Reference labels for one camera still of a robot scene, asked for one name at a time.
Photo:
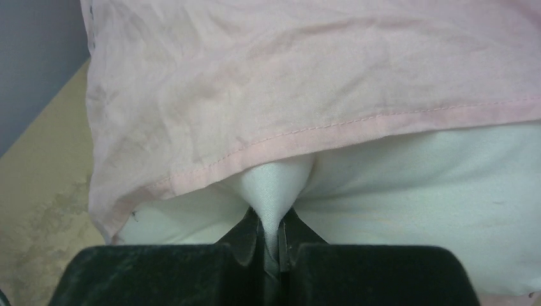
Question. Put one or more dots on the pink purple printed pillowcase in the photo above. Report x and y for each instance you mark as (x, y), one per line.
(184, 94)

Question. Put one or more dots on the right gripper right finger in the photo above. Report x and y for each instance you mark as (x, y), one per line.
(315, 272)

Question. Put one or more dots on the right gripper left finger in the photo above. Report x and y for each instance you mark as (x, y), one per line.
(228, 272)

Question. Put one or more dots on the white pillow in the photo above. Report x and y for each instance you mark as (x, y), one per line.
(475, 192)

